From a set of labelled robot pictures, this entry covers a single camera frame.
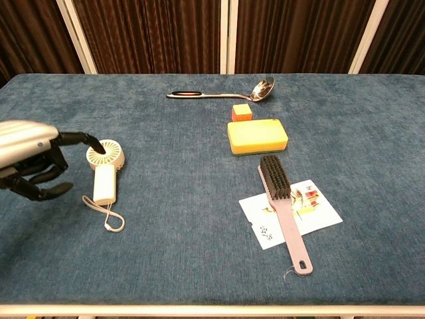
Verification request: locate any blue table cloth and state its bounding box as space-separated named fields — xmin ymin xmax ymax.
xmin=0 ymin=72 xmax=425 ymax=307

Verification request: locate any dark brown curtain panel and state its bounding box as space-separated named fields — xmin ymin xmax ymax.
xmin=72 ymin=0 xmax=222 ymax=75
xmin=360 ymin=0 xmax=425 ymax=75
xmin=234 ymin=0 xmax=372 ymax=75
xmin=0 ymin=0 xmax=84 ymax=88

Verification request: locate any yellow sponge block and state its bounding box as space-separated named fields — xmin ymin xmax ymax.
xmin=227 ymin=118 xmax=289 ymax=156

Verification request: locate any white handheld mini fan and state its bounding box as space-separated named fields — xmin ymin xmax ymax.
xmin=82 ymin=139 xmax=126 ymax=233

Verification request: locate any white partition post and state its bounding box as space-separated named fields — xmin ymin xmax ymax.
xmin=219 ymin=0 xmax=237 ymax=75
xmin=347 ymin=0 xmax=390 ymax=75
xmin=55 ymin=0 xmax=98 ymax=75

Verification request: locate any small yellow orange cube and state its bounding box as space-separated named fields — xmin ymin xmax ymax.
xmin=231 ymin=103 xmax=252 ymax=122

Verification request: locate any black bristle brush pale handle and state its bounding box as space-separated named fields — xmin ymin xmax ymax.
xmin=258 ymin=154 xmax=314 ymax=276

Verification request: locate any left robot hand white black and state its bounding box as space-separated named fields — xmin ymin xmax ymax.
xmin=0 ymin=120 xmax=107 ymax=202

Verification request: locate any white printed card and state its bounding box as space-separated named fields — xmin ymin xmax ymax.
xmin=238 ymin=179 xmax=343 ymax=251

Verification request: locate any stainless steel ladle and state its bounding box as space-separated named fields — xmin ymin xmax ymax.
xmin=165 ymin=76 xmax=276 ymax=102

